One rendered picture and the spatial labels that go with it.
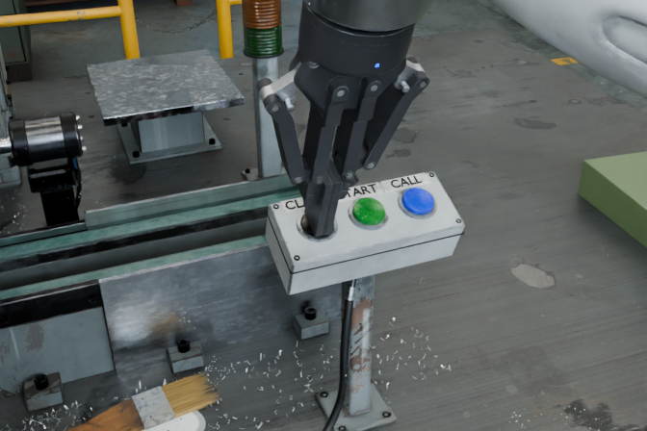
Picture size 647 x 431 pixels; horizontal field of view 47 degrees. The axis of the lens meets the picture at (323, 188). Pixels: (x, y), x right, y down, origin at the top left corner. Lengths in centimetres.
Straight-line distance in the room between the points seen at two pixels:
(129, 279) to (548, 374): 49
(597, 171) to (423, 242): 60
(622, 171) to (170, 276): 74
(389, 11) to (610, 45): 16
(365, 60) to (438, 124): 102
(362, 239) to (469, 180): 65
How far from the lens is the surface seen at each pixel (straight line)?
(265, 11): 113
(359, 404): 84
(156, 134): 138
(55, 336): 89
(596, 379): 94
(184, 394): 88
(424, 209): 69
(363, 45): 47
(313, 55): 49
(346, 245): 65
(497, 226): 118
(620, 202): 122
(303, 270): 65
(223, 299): 90
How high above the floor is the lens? 142
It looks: 30 degrees down
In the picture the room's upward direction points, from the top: straight up
